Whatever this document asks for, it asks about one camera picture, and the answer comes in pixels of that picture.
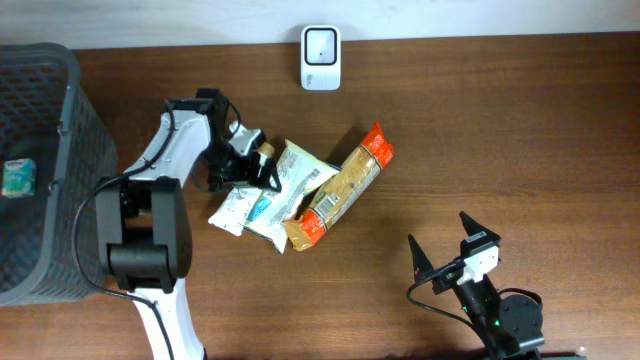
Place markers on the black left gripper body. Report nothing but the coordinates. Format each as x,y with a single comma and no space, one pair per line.
252,170

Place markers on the cream snack bag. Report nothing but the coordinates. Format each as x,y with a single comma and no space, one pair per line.
300,173

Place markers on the green Kleenex tissue pack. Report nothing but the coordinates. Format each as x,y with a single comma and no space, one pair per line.
19,178

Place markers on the orange noodle packet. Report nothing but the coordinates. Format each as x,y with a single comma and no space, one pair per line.
342,190

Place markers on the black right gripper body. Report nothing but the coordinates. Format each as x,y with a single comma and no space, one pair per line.
447,278

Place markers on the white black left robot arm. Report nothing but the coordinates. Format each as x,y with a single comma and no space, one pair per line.
144,235

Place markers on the white tube gold cap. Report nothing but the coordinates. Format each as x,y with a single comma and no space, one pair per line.
234,211

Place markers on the grey plastic mesh basket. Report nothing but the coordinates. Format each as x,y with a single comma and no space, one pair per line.
47,117

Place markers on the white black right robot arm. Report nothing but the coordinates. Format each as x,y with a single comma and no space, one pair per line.
509,321

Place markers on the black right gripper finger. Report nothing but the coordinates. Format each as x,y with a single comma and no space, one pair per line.
422,267
477,234

